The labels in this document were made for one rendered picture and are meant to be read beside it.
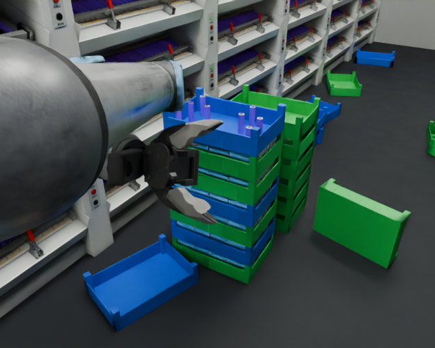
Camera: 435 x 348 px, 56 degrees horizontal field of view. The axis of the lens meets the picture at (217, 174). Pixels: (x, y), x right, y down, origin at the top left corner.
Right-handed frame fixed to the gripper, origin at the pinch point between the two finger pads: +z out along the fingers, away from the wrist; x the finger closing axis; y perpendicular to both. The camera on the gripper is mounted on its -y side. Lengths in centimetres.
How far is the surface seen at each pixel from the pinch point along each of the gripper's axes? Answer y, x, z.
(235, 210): 53, 19, -28
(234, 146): 45, -1, -25
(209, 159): 47, 4, -34
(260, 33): 135, -51, -69
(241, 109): 61, -11, -33
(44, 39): 15, -25, -66
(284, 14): 154, -65, -66
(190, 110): 50, -10, -44
